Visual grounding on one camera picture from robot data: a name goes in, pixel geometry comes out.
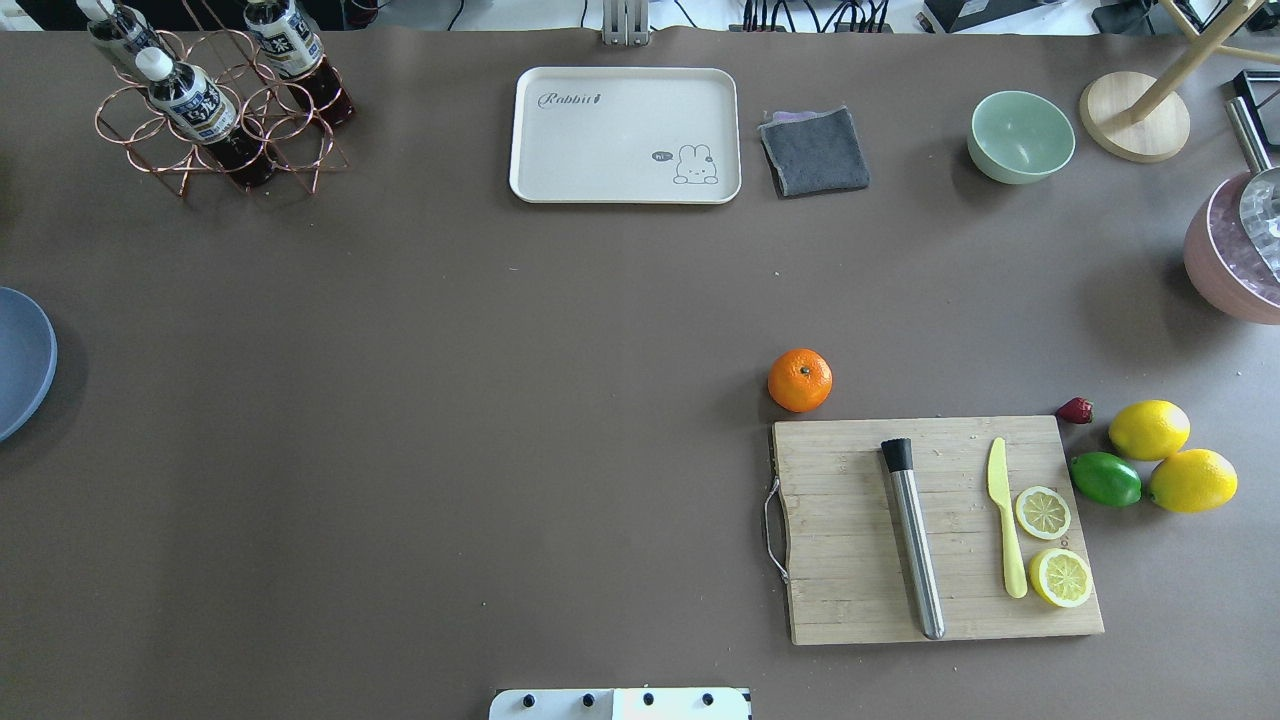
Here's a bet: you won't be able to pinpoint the upper whole yellow lemon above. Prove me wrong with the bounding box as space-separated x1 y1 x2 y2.
1108 398 1190 461

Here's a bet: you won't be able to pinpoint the pink bowl of ice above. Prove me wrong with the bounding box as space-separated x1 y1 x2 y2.
1183 172 1279 325

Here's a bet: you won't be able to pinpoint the copper wire bottle rack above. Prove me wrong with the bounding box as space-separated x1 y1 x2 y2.
79 1 356 196

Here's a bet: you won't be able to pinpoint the yellow plastic knife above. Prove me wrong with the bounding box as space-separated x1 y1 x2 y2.
986 437 1028 600

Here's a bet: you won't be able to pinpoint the cream rabbit tray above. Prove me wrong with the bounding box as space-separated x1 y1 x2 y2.
508 67 742 205

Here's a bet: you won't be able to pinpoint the steel muddler black tip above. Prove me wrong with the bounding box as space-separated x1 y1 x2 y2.
881 438 946 641

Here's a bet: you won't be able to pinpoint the small red strawberry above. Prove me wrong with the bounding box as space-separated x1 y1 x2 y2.
1055 396 1094 425

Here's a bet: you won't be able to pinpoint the lower lemon half slice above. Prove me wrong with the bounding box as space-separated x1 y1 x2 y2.
1028 548 1093 609

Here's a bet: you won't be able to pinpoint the upper lemon half slice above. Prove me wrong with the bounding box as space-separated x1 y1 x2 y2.
1012 486 1073 541

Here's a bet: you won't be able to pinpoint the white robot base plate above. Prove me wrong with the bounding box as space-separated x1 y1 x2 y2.
488 687 753 719

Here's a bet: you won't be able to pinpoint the bamboo cutting board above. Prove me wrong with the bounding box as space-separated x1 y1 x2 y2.
772 415 1105 646

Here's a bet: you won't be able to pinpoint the mint green bowl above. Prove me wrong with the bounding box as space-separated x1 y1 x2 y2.
966 90 1076 184

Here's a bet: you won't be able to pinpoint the right rear tea bottle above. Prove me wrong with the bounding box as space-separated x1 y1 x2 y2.
243 1 355 128

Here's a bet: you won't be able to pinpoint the tea bottle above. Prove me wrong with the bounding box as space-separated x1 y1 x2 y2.
243 1 355 128
136 47 275 188
76 0 174 77

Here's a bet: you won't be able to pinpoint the left rear tea bottle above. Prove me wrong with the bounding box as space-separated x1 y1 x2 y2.
76 0 174 77

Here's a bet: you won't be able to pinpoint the green lime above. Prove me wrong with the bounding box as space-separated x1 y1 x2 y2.
1068 451 1143 509

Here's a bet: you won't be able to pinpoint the orange mandarin fruit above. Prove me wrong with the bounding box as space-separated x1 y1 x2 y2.
767 348 833 413

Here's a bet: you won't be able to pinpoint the whole yellow lemon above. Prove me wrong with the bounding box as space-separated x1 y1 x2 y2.
1147 448 1238 512
1108 398 1190 461

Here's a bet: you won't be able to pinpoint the blue plate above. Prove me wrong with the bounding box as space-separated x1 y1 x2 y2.
1 287 58 439

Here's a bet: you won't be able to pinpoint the lemon half slice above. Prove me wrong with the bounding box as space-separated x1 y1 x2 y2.
1012 486 1073 541
1028 548 1093 609

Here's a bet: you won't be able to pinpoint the front tea bottle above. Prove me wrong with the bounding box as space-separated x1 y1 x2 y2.
136 47 275 188

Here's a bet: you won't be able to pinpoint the folded grey cloth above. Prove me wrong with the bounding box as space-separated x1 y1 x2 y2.
758 105 870 199

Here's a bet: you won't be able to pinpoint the lower whole yellow lemon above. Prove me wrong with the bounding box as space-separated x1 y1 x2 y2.
1147 448 1238 512

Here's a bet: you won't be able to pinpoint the wooden cup stand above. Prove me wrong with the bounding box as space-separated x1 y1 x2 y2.
1078 1 1279 163

